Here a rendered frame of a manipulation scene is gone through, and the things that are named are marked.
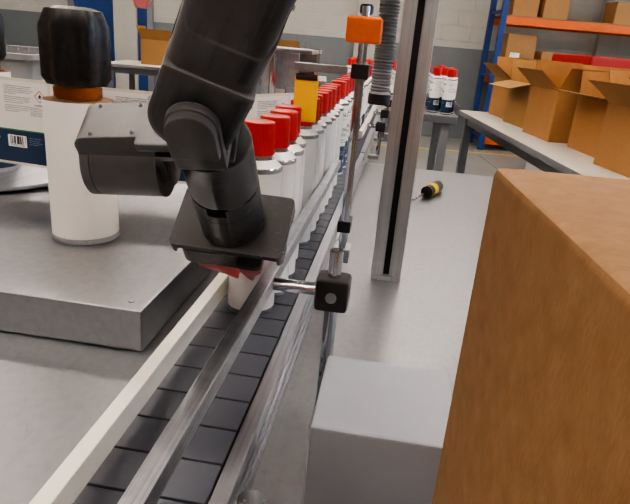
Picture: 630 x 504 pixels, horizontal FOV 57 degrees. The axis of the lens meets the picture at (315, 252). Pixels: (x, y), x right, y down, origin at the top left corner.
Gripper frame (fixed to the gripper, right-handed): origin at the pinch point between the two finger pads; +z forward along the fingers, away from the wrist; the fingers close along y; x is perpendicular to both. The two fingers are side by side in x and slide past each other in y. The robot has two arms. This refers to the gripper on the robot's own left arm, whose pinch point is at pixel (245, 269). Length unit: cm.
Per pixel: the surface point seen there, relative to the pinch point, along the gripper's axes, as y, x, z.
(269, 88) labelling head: 12, -57, 31
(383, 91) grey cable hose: -10.7, -42.1, 13.8
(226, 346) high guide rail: -3.7, 13.6, -14.4
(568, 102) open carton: -95, -195, 153
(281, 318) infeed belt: -3.9, 2.4, 5.4
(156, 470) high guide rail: -3.8, 23.3, -22.4
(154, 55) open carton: 234, -408, 348
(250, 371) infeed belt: -3.3, 11.0, -1.6
